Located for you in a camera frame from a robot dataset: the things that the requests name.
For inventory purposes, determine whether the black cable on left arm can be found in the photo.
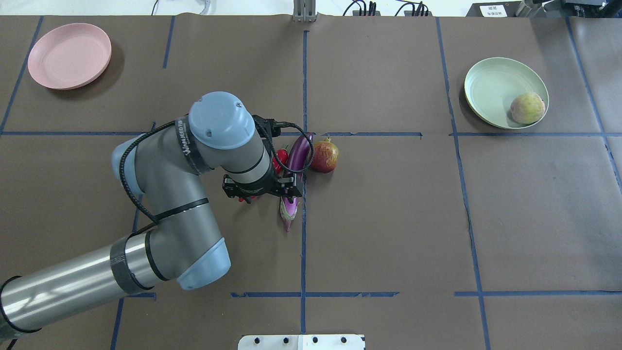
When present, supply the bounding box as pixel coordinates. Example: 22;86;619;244
119;115;314;229

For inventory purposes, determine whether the grey metal bracket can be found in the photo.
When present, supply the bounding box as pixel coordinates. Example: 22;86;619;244
293;0;317;23

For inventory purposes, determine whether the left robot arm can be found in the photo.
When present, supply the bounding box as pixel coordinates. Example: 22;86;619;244
1;91;310;341

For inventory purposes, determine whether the white metal base plate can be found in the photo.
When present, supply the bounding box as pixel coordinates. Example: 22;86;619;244
237;333;366;350

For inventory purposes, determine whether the light green plate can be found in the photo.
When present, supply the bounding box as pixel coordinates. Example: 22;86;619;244
464;57;550;129

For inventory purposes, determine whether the red pomegranate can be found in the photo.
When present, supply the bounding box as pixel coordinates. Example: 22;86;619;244
310;137;340;174

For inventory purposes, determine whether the black box with label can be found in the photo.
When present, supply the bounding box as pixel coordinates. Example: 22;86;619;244
466;0;521;18

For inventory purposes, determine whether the yellow green mango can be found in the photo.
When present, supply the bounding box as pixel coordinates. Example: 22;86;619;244
510;92;547;124

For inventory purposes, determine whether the red chili pepper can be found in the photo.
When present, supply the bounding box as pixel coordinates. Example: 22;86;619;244
238;145;289;203

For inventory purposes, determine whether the purple eggplant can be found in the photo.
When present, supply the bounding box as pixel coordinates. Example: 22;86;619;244
278;132;313;232

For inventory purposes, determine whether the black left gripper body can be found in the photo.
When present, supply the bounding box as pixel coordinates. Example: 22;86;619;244
223;174;303;204

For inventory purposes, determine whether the pink plate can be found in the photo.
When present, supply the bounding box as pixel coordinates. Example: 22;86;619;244
27;23;112;90

